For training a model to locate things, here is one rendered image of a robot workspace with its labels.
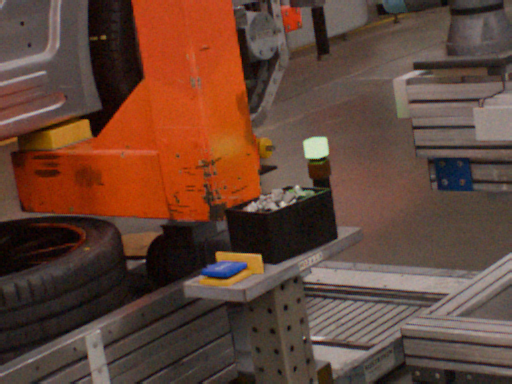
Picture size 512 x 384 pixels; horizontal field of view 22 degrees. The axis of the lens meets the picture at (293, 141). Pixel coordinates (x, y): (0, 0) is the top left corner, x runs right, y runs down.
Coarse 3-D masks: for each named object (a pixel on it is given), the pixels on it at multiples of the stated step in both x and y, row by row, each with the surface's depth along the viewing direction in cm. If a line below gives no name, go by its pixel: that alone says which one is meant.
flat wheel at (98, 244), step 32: (0, 224) 330; (32, 224) 326; (64, 224) 320; (96, 224) 314; (0, 256) 309; (32, 256) 305; (64, 256) 290; (96, 256) 289; (0, 288) 273; (32, 288) 276; (64, 288) 280; (96, 288) 287; (128, 288) 304; (0, 320) 273; (32, 320) 277; (64, 320) 280; (0, 352) 275
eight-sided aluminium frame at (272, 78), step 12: (264, 0) 377; (276, 0) 375; (276, 12) 374; (276, 24) 374; (264, 60) 378; (276, 60) 375; (264, 72) 377; (276, 72) 374; (264, 84) 373; (276, 84) 374; (252, 96) 373; (264, 96) 370; (252, 108) 371; (264, 108) 371; (252, 120) 366; (264, 120) 370
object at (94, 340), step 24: (168, 288) 293; (120, 312) 281; (144, 312) 284; (168, 312) 292; (192, 312) 295; (216, 312) 302; (72, 336) 269; (96, 336) 271; (120, 336) 279; (144, 336) 283; (168, 336) 289; (24, 360) 259; (48, 360) 262; (72, 360) 267; (96, 360) 271; (120, 360) 278; (144, 360) 283
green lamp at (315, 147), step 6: (312, 138) 297; (318, 138) 296; (324, 138) 296; (306, 144) 295; (312, 144) 294; (318, 144) 294; (324, 144) 295; (306, 150) 296; (312, 150) 295; (318, 150) 294; (324, 150) 295; (306, 156) 296; (312, 156) 295; (318, 156) 294
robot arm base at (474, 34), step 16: (464, 16) 277; (480, 16) 276; (496, 16) 277; (448, 32) 283; (464, 32) 277; (480, 32) 276; (496, 32) 276; (448, 48) 281; (464, 48) 277; (480, 48) 276; (496, 48) 276
